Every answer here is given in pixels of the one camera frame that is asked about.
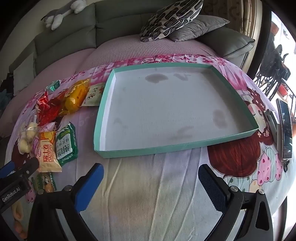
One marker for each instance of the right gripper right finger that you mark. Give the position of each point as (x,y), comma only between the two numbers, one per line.
(229,200)

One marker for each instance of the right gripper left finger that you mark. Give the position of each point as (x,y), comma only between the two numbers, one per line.
(44,223)

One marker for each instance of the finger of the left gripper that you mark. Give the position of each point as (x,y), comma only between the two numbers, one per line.
(7,169)

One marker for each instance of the green cow cracker packet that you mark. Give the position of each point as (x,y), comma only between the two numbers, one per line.
(44,181)

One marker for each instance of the clear steamed cake packet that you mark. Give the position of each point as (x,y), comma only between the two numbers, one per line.
(29,135)

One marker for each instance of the orange swiss roll packet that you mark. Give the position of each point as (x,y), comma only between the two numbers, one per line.
(46,153)

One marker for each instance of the green biscuit packet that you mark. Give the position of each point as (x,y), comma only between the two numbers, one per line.
(66,144)

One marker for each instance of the red snack bag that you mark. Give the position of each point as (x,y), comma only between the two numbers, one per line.
(48,109)

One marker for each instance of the yellow cake clear packet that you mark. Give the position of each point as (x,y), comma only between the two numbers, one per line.
(74,97)

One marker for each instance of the cream peach cake packet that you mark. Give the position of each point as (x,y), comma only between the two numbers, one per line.
(94,95)

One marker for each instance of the teal black clothes pile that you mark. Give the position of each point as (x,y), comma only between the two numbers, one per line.
(7,91)

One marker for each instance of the light grey cushion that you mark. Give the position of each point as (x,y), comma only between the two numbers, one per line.
(24,74)

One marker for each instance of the teal foil candy packet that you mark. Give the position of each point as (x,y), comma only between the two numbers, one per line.
(53,86)

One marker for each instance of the grey phone stand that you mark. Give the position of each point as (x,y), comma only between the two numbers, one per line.
(273,124)

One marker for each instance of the pink sofa seat cover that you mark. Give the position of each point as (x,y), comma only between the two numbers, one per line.
(111,51)

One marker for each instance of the teal shallow cardboard tray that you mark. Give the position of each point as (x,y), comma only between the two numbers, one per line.
(166,107)

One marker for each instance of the grey white plush cat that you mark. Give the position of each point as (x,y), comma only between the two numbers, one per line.
(54,18)

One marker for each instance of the black drying rack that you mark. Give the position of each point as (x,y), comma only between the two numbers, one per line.
(276,73)

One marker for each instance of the grey green sofa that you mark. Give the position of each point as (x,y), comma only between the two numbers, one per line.
(107,20)

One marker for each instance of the grey pillow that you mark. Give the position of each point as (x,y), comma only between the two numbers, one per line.
(201,25)

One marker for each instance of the black white patterned pillow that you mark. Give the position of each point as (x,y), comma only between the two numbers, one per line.
(170,18)

